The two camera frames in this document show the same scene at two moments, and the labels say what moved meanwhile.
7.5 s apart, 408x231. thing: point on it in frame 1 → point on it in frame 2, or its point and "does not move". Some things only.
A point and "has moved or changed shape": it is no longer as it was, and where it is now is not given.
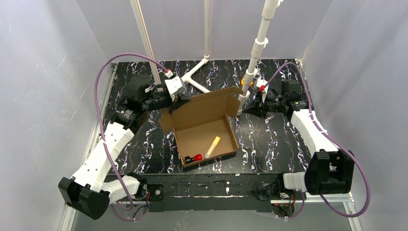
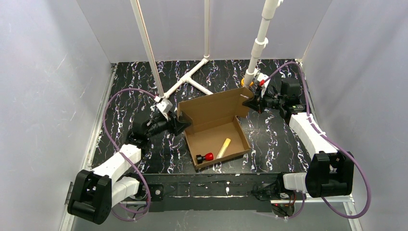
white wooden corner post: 136,8 does not move
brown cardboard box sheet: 202,127 has moved or changed shape
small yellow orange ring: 242,82 does not move
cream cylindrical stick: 212,147 → 223,148
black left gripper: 173,101 → 172,122
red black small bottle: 196,158 → 208,157
